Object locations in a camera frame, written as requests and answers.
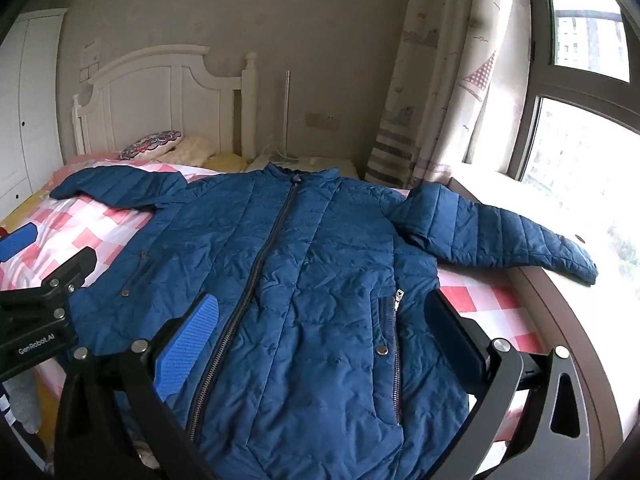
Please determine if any blue quilted puffer jacket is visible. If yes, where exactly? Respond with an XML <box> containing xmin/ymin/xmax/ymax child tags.
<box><xmin>52</xmin><ymin>165</ymin><xmax>598</xmax><ymax>479</ymax></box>

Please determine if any pink white checkered bed sheet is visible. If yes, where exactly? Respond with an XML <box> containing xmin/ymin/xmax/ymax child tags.
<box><xmin>1</xmin><ymin>157</ymin><xmax>548</xmax><ymax>448</ymax></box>

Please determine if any white wardrobe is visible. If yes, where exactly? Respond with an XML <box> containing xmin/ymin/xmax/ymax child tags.
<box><xmin>0</xmin><ymin>9</ymin><xmax>66</xmax><ymax>217</ymax></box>

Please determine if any brown wooden window sill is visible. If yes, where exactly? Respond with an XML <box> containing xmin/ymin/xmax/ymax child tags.
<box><xmin>448</xmin><ymin>164</ymin><xmax>639</xmax><ymax>472</ymax></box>

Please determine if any yellow cushion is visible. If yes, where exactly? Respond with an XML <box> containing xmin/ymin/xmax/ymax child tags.
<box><xmin>202</xmin><ymin>153</ymin><xmax>248</xmax><ymax>174</ymax></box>

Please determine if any colourful patterned pillow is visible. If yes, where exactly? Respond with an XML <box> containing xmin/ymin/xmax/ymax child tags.
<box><xmin>118</xmin><ymin>130</ymin><xmax>183</xmax><ymax>162</ymax></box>

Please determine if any cream fluffy pillow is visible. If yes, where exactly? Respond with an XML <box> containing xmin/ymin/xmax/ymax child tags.
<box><xmin>157</xmin><ymin>136</ymin><xmax>216</xmax><ymax>167</ymax></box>

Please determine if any white wooden headboard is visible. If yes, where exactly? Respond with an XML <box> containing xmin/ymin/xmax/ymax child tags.
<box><xmin>70</xmin><ymin>44</ymin><xmax>258</xmax><ymax>160</ymax></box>

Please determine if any dark framed window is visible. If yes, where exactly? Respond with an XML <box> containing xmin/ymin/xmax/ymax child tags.
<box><xmin>508</xmin><ymin>0</ymin><xmax>639</xmax><ymax>180</ymax></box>

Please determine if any patterned beige curtain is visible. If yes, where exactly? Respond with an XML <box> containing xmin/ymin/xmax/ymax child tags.
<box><xmin>364</xmin><ymin>0</ymin><xmax>532</xmax><ymax>188</ymax></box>

